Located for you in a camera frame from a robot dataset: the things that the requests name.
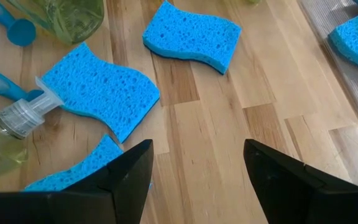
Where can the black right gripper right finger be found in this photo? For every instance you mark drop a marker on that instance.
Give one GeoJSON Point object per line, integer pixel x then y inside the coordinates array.
{"type": "Point", "coordinates": [291, 199]}

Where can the blue dish brush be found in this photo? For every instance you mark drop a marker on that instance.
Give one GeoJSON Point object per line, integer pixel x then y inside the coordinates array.
{"type": "Point", "coordinates": [2, 85]}
{"type": "Point", "coordinates": [20, 32]}

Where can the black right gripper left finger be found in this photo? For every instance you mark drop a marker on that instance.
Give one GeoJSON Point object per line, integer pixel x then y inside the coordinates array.
{"type": "Point", "coordinates": [120, 193]}

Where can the clear plastic bin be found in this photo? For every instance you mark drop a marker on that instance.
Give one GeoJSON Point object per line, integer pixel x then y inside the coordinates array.
{"type": "Point", "coordinates": [350, 93]}

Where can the clear green soap pump bottle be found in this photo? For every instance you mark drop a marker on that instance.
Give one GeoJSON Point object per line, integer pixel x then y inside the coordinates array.
{"type": "Point", "coordinates": [64, 18]}
{"type": "Point", "coordinates": [20, 119]}

